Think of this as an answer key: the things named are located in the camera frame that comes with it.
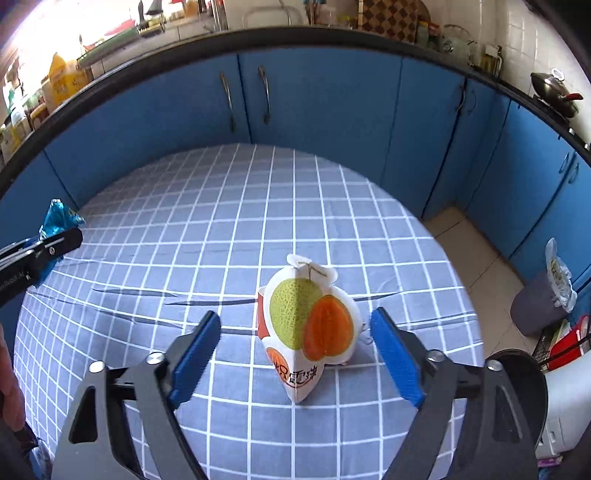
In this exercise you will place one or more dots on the person's left forearm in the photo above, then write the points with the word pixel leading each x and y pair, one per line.
pixel 9 387

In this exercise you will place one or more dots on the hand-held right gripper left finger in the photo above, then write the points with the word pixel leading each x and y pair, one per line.
pixel 194 357

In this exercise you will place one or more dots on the yellow packaged bag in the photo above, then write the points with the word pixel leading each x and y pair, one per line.
pixel 64 81

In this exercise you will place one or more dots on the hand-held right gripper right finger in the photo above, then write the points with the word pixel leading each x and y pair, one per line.
pixel 397 355

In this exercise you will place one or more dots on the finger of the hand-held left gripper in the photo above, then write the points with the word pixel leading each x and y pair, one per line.
pixel 55 244

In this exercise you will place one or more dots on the round checkered tablecloth table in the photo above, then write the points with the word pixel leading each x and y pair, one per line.
pixel 231 221

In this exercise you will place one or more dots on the blue kitchen cabinets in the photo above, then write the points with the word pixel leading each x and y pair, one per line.
pixel 323 106

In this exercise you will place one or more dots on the glass oil bottle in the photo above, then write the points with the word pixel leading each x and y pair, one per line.
pixel 491 60

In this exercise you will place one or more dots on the green jar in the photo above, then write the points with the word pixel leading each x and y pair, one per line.
pixel 427 34

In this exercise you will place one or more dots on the white plastic bin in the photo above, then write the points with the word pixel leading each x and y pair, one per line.
pixel 568 406

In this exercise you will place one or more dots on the blue foil snack packet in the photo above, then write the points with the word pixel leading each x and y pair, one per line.
pixel 57 217

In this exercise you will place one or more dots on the checkered wooden cutting board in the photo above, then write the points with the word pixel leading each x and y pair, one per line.
pixel 390 18

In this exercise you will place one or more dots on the orange white melon-print packet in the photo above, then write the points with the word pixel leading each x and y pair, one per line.
pixel 300 314

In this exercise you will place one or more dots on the grey waste can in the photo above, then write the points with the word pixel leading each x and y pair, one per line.
pixel 531 307

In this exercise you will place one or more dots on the red plastic container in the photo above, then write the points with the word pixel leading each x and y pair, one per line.
pixel 572 339

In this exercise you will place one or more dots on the clear plastic liner bag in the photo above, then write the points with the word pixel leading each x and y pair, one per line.
pixel 561 277

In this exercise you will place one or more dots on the black wok with lid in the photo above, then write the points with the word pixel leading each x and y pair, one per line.
pixel 554 94

